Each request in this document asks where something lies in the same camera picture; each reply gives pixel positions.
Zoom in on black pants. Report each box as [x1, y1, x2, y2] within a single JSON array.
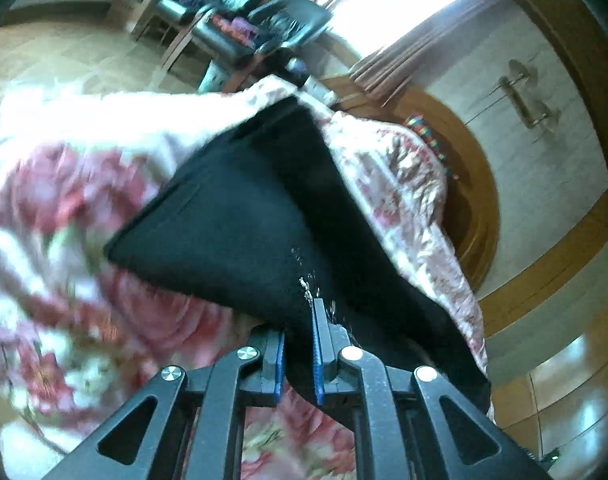
[[104, 97, 490, 411]]

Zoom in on pink floral bed quilt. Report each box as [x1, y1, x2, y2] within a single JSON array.
[[0, 76, 488, 479]]

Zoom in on wooden curved headboard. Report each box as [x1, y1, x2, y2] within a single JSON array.
[[321, 75, 500, 289]]

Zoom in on colourful checkered pillow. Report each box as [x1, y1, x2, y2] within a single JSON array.
[[405, 113, 458, 180]]

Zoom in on brown striped curtain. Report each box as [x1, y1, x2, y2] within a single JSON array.
[[262, 0, 490, 106]]

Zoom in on black leather armchair near bed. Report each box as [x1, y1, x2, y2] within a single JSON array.
[[191, 0, 332, 68]]

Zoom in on metal wall lamp fixture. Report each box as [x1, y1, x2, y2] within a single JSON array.
[[462, 58, 562, 148]]

